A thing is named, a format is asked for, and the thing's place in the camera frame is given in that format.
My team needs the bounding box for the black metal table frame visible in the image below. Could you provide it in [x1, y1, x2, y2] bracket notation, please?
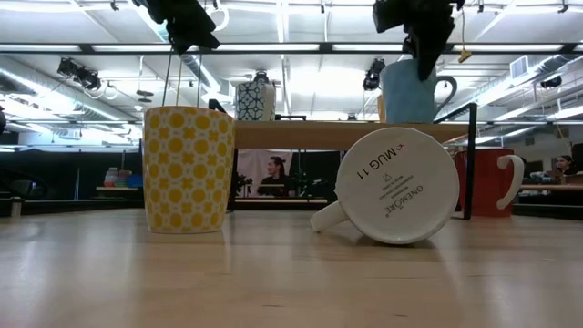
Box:
[0, 195, 583, 220]

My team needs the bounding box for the yellow dotted mug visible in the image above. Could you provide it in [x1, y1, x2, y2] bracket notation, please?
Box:
[143, 105, 236, 235]

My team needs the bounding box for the light blue faceted mug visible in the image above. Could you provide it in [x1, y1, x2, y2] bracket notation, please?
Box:
[380, 57, 459, 125]

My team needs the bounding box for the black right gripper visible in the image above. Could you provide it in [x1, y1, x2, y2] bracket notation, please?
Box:
[372, 0, 465, 82]

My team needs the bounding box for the wooden shelf riser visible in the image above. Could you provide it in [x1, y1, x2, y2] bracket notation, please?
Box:
[207, 98, 479, 220]

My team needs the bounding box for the blue-and-white patterned mug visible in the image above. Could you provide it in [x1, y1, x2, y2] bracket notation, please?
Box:
[234, 79, 278, 122]

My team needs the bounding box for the person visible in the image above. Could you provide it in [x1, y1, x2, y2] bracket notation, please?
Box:
[256, 155, 292, 198]
[530, 154, 578, 179]

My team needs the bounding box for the red mug with white handle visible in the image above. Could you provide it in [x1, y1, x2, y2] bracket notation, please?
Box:
[454, 148, 526, 219]

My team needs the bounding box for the black ceiling spotlight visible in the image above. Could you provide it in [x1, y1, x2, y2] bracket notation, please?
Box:
[56, 56, 102, 92]
[363, 57, 386, 91]

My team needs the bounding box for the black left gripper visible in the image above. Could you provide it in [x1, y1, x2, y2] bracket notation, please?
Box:
[134, 0, 220, 55]

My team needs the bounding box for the stack of coloured containers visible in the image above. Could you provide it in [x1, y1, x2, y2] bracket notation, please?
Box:
[103, 167, 143, 189]

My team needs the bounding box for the light green mug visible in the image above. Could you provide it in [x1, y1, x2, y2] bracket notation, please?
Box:
[309, 126, 461, 246]

